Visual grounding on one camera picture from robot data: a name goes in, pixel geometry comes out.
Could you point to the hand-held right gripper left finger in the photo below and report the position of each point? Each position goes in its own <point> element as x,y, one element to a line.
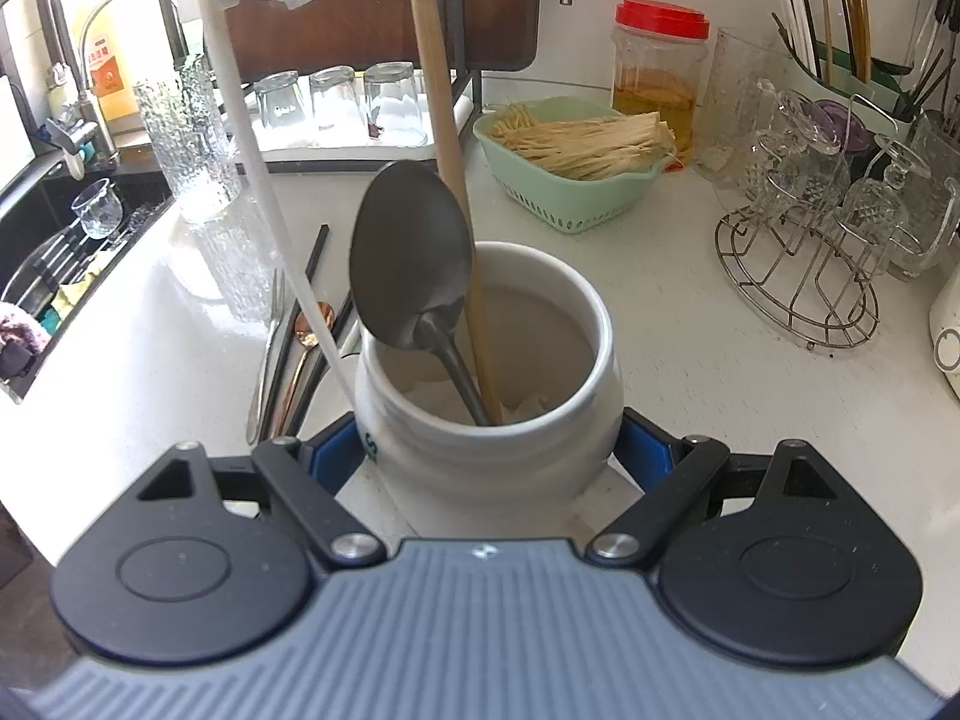
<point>330,457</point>

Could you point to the large steel spoon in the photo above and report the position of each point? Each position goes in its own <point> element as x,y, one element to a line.
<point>409,255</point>

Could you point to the clear glass jug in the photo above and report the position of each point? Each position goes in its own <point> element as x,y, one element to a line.
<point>930,210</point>

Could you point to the green plastic basket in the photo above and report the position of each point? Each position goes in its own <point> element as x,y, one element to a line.
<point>570,195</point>

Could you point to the red-lid plastic jar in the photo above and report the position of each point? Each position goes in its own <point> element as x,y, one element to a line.
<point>660,75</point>

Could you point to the tall textured glass mug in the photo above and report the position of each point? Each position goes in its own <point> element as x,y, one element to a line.
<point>191,150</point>

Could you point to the tall steel faucet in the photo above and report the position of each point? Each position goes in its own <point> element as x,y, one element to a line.
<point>73,52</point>

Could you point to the bunch of assorted chopsticks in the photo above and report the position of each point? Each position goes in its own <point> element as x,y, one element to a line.
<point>796,15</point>

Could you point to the bundle of dried yellow strips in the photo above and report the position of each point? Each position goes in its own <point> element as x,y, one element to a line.
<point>585,139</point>

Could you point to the white electric cooking pot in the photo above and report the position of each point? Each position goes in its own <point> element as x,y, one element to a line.
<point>946,337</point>

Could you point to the yellow cloth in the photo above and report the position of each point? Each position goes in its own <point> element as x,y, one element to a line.
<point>75,292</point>

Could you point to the dark wooden cutting board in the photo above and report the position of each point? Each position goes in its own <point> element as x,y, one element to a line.
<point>495,0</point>

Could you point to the crystal goblet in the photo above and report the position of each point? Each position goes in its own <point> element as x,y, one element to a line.
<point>802,135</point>
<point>892,195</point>

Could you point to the copper spoon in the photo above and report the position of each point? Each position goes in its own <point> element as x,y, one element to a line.
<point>309,328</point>

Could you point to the green chopstick holder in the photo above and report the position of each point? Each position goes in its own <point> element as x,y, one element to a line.
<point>814,86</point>

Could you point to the black sink drying rack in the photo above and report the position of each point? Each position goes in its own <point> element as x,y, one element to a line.
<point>52,262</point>

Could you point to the black sink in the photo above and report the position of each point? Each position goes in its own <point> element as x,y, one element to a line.
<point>142,195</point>

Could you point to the black metal kitchen rack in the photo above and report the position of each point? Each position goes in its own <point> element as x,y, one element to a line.
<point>475,120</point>

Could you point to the yellow detergent jug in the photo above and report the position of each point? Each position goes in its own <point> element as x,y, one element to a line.
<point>112,67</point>

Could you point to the white chopstick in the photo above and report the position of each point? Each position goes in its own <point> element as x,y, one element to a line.
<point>251,157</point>

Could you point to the white mug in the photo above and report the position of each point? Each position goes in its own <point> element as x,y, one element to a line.
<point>487,465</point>

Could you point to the steel fork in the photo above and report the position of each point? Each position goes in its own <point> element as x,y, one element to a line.
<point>262,375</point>

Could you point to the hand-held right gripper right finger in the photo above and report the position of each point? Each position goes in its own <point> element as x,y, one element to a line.
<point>641,454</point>

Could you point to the clear drinking glass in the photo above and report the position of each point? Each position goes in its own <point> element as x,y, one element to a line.
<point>394,101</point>
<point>279,101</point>
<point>335,97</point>

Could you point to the wine glass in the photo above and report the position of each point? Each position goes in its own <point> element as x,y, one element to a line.
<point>96,210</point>

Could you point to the row of upturned glasses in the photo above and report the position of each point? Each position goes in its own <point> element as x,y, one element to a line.
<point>315,152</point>

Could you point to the wooden chopstick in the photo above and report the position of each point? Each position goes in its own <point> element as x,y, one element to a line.
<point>442,127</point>

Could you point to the white countertop appliance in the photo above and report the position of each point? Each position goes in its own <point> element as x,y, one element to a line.
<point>11,135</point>

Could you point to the row of hanging kitchen tools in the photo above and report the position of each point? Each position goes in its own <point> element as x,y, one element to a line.
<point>930,67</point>

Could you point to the clear glass pitcher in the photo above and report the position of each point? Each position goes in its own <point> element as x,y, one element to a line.
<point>731,105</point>

